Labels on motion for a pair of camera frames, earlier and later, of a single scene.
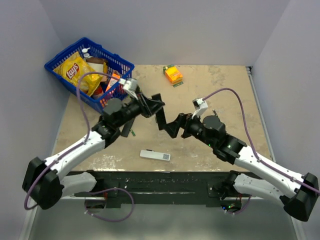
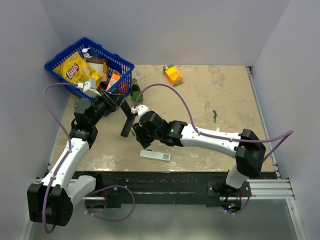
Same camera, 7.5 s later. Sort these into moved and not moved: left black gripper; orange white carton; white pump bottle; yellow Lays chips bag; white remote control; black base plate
Moved: left black gripper
Not moved: orange white carton; yellow Lays chips bag; black base plate; white pump bottle; white remote control
